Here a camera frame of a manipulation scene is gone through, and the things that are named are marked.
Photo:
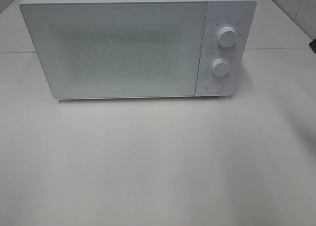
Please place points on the round white door button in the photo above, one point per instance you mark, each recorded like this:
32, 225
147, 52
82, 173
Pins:
215, 87

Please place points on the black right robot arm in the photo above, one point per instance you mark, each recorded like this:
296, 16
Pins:
312, 45

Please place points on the white microwave oven body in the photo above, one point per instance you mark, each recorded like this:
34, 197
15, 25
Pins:
218, 13

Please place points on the white microwave door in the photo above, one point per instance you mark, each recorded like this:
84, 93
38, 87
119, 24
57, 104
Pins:
119, 50

